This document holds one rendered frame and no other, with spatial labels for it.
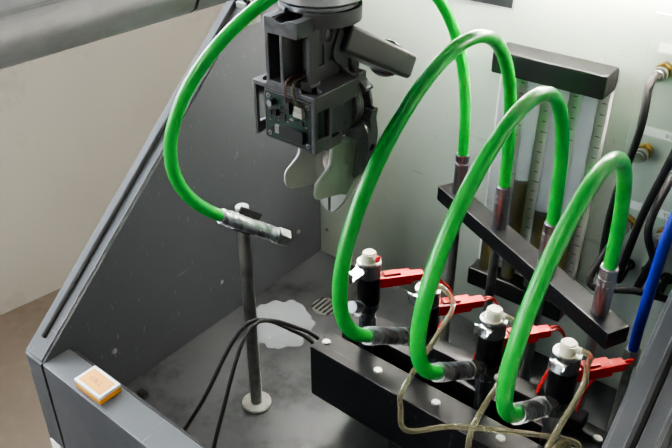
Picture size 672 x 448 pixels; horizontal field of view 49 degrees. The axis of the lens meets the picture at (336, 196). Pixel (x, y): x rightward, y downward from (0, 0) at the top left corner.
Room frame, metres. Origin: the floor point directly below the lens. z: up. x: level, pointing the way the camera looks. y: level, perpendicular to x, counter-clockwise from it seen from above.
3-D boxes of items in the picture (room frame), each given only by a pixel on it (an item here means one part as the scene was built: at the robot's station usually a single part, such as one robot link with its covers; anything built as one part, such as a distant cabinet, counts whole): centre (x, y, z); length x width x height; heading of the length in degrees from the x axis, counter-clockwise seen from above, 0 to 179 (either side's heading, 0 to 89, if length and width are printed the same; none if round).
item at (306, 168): (0.62, 0.03, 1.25); 0.06 x 0.03 x 0.09; 141
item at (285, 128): (0.61, 0.02, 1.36); 0.09 x 0.08 x 0.12; 141
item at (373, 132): (0.61, -0.01, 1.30); 0.05 x 0.02 x 0.09; 51
